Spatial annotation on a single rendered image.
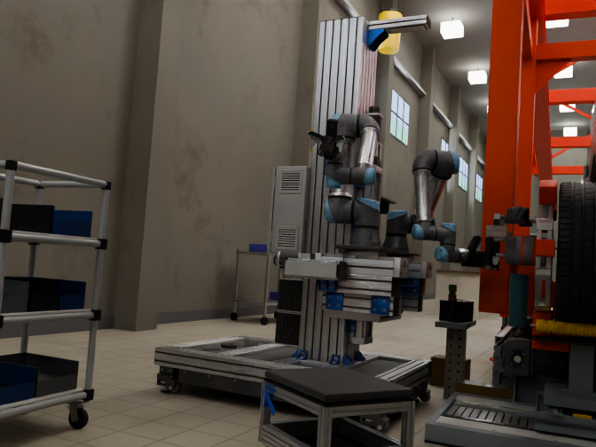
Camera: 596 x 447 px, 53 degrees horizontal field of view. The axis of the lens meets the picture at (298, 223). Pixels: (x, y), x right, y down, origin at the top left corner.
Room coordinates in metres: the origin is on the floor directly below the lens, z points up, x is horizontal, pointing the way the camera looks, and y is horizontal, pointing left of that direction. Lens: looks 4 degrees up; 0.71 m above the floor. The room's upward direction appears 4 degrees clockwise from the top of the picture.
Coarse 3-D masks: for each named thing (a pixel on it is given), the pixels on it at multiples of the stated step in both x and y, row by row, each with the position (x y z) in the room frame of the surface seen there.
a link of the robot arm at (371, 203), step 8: (352, 200) 2.85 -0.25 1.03; (360, 200) 2.82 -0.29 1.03; (368, 200) 2.80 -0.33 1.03; (352, 208) 2.82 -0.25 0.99; (360, 208) 2.81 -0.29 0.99; (368, 208) 2.80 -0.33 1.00; (376, 208) 2.81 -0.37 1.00; (352, 216) 2.82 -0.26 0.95; (360, 216) 2.81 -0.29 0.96; (368, 216) 2.80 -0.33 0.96; (376, 216) 2.82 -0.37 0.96; (360, 224) 2.81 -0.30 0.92; (368, 224) 2.80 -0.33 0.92; (376, 224) 2.82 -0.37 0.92
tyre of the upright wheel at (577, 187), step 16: (560, 192) 2.61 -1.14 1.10; (576, 192) 2.56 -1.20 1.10; (592, 192) 2.54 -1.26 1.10; (560, 208) 2.54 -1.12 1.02; (576, 208) 2.50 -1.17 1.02; (592, 208) 2.48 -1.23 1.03; (560, 224) 2.51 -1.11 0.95; (576, 224) 2.47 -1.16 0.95; (592, 224) 2.45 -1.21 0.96; (560, 240) 2.49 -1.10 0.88; (576, 240) 2.46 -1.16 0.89; (592, 240) 2.44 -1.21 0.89; (560, 256) 2.49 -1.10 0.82; (576, 256) 2.46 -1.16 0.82; (592, 256) 2.44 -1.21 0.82; (560, 272) 2.49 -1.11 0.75; (576, 272) 2.47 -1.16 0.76; (592, 272) 2.45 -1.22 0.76; (560, 288) 2.52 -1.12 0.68; (576, 288) 2.49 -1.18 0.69; (592, 288) 2.47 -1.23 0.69; (560, 304) 2.57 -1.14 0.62; (576, 304) 2.54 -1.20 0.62; (592, 304) 2.51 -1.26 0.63; (560, 320) 2.67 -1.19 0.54; (576, 320) 2.63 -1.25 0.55; (592, 320) 2.59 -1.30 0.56
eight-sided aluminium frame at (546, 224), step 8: (552, 208) 2.61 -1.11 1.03; (552, 216) 2.58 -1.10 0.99; (544, 224) 2.56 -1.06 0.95; (552, 224) 2.55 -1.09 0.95; (544, 232) 2.59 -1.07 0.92; (552, 232) 2.57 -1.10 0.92; (536, 256) 2.57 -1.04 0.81; (536, 264) 2.57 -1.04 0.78; (536, 272) 2.57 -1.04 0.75; (544, 272) 2.56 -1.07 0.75; (552, 272) 3.01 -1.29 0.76; (536, 280) 2.60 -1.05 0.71; (536, 288) 2.63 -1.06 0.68; (536, 296) 2.66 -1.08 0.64; (536, 304) 2.69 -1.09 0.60; (544, 304) 2.69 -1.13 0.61
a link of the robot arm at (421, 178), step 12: (420, 156) 2.98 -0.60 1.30; (432, 156) 2.97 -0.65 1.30; (420, 168) 2.96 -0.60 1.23; (432, 168) 2.99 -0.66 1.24; (420, 180) 2.95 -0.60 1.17; (420, 192) 2.94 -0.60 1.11; (420, 204) 2.93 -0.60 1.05; (420, 216) 2.91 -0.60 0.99; (420, 228) 2.89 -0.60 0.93; (432, 228) 2.90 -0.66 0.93; (432, 240) 2.93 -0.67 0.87
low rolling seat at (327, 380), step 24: (264, 384) 2.09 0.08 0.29; (288, 384) 1.96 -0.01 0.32; (312, 384) 1.90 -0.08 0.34; (336, 384) 1.92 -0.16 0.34; (360, 384) 1.95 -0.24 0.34; (384, 384) 1.98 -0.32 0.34; (264, 408) 2.09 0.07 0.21; (312, 408) 1.83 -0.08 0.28; (336, 408) 1.79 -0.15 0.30; (360, 408) 1.83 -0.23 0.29; (384, 408) 1.89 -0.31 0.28; (408, 408) 1.93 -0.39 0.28; (264, 432) 2.07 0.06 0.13; (288, 432) 2.14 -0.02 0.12; (312, 432) 2.19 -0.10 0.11; (336, 432) 2.24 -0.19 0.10; (360, 432) 2.14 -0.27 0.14; (408, 432) 1.93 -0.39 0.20
